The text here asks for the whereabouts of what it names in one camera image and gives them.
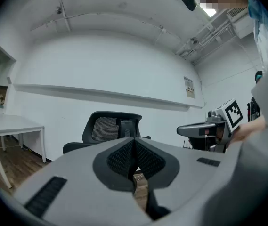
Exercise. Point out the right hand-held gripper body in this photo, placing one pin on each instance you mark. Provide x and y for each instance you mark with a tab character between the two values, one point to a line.
232	116

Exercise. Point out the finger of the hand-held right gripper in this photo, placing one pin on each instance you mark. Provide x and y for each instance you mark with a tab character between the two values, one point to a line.
190	129

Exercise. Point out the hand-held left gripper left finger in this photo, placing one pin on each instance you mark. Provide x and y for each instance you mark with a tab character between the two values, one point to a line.
77	173

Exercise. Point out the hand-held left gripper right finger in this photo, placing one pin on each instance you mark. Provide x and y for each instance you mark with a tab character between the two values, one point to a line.
195	173

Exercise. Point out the black office chair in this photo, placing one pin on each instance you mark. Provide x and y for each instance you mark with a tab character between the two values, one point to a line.
105	128

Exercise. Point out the person's right forearm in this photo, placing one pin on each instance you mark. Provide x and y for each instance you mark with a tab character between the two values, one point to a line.
249	129

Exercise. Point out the person's pale clothing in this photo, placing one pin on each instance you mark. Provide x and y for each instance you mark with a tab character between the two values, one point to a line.
265	173

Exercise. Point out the white ceiling pipes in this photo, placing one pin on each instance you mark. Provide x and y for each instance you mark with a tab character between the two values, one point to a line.
203	40

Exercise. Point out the white table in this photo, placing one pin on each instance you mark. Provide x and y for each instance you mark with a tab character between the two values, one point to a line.
11	123

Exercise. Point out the white air conditioner unit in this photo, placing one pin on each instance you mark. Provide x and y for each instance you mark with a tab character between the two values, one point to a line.
242	25

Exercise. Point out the ceiling light tube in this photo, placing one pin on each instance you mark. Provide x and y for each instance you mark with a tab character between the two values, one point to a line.
209	9

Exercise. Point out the paper wall poster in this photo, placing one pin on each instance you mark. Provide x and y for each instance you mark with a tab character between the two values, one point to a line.
189	87

